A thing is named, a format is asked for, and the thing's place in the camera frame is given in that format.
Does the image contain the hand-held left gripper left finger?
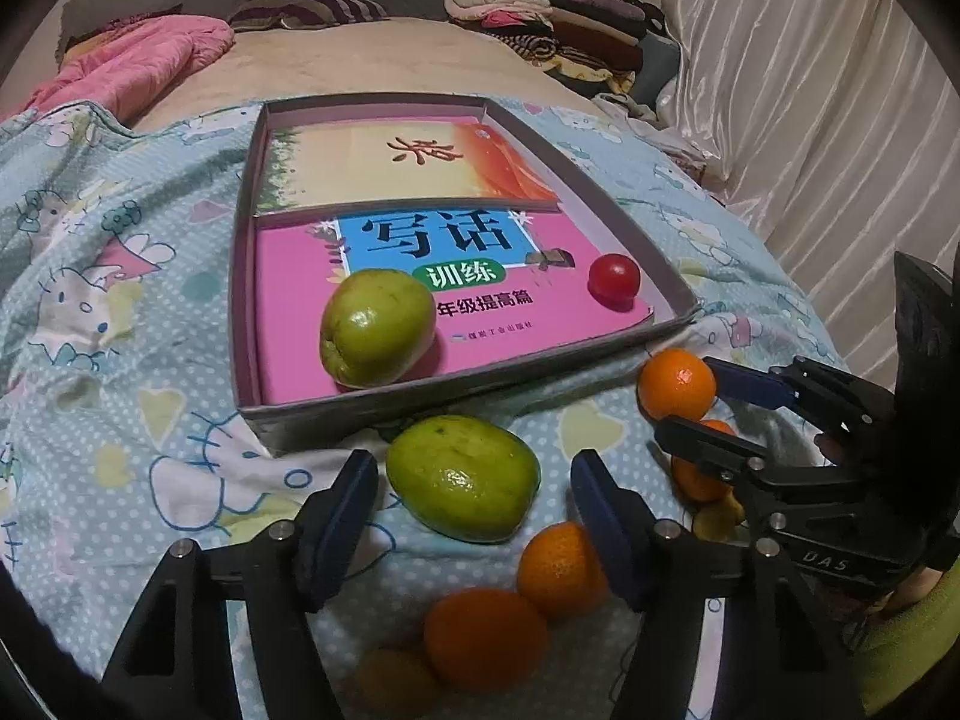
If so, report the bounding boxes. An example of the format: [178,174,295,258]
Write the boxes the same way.
[101,448,380,720]

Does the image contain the pink book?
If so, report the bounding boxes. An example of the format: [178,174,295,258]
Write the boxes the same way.
[253,202,655,402]

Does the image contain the green fruit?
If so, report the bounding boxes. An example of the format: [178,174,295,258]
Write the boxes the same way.
[385,415,542,545]
[319,268,438,391]

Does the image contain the grey cardboard box tray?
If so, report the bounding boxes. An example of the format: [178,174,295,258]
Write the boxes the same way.
[229,94,702,436]

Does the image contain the pink quilt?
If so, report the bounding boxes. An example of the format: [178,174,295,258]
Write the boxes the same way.
[19,15,235,121]

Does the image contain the blue cartoon cat blanket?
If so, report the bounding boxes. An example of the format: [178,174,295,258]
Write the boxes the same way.
[0,94,856,720]

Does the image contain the white cloth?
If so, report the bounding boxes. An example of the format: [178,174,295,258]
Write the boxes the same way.
[600,94,721,188]

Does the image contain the grey-blue cloth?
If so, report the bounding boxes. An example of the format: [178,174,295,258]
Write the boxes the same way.
[643,37,681,102]

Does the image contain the pile of folded clothes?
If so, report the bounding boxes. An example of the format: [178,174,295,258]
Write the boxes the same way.
[442,0,680,98]

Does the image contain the orange and cream book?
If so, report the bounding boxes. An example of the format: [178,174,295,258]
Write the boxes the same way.
[255,116,562,215]

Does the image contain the orange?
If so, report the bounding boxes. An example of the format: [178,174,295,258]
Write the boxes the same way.
[636,347,719,422]
[422,589,550,693]
[670,418,740,503]
[517,521,610,622]

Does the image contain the person's right forearm green sleeve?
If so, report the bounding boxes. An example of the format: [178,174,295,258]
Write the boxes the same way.
[847,562,960,720]

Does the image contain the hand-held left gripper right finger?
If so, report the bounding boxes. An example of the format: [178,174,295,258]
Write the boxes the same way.
[570,448,830,720]

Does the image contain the striped pillow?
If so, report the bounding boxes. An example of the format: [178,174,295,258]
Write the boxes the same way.
[227,0,389,31]

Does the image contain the red cherry tomato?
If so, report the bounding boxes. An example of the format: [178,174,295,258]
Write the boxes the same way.
[586,253,641,312]

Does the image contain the beige bed sheet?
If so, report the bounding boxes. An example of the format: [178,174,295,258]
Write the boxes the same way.
[131,15,601,132]

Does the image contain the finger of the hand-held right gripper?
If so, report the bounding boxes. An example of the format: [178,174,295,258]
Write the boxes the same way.
[703,356,897,436]
[651,414,777,492]

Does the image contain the small yellow fruit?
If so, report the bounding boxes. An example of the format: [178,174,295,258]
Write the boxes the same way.
[690,491,747,542]
[354,647,443,719]

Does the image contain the white satin curtain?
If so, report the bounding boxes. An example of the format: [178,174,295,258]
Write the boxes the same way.
[660,0,960,361]

